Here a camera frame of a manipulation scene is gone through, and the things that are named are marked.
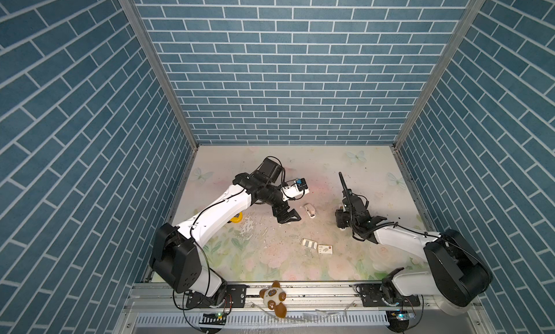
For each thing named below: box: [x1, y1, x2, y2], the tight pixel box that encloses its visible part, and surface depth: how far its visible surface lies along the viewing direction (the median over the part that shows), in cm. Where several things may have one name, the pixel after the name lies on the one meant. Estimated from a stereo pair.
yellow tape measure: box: [229, 211, 244, 224], surface depth 93 cm
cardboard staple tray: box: [302, 238, 318, 250], surface depth 88 cm
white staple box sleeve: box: [317, 244, 334, 256], surface depth 85 cm
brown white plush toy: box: [259, 280, 287, 319], surface depth 72 cm
